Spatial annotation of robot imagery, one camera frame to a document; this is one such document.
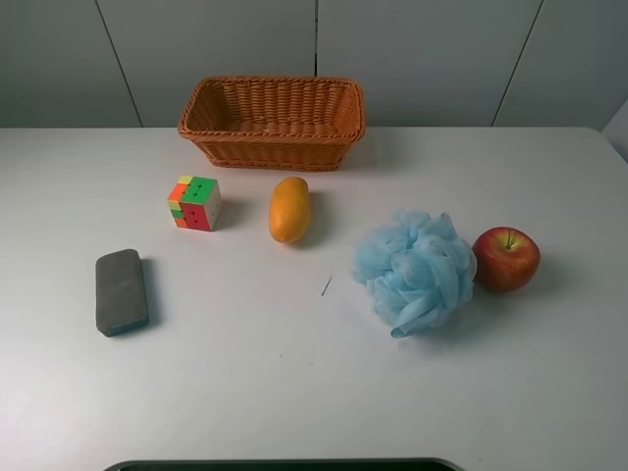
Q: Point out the blue mesh bath loofah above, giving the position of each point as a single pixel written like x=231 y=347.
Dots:
x=417 y=270

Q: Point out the orange wicker basket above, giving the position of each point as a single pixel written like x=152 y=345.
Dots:
x=303 y=124

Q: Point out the red apple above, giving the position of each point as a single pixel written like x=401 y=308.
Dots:
x=507 y=259

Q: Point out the yellow mango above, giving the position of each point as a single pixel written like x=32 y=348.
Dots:
x=289 y=210

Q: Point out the multicoloured puzzle cube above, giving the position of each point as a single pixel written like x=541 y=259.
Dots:
x=195 y=203

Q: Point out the grey rectangular sponge block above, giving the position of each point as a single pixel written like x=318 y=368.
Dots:
x=120 y=297

